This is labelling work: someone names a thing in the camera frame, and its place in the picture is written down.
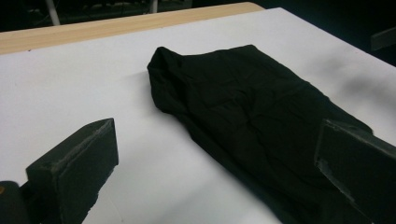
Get black pants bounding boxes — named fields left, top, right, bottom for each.
left=147, top=44, right=375, bottom=224

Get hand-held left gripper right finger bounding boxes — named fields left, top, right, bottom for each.
left=313, top=119, right=396, bottom=224

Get wooden table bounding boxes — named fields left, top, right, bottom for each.
left=0, top=1, right=265, bottom=56

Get metal floor rail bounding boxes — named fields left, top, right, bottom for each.
left=370, top=26, right=396, bottom=52

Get white board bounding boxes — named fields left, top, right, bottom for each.
left=0, top=7, right=396, bottom=224

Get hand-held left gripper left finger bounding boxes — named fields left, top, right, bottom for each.
left=25, top=117, right=120, bottom=224

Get white metal stand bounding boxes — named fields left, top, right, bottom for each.
left=45, top=0, right=160, bottom=26

